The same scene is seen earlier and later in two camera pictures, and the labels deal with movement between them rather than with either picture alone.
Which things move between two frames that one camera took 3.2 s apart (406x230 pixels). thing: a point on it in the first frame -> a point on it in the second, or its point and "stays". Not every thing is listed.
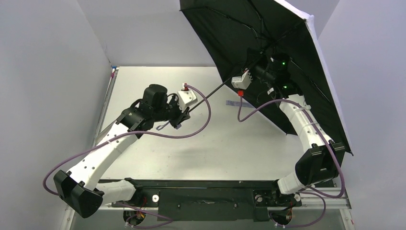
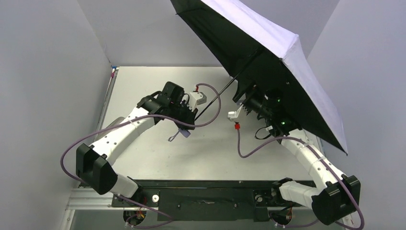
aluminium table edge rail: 106,102 stays
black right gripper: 254,68 -> 246,102
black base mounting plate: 212,201 stays
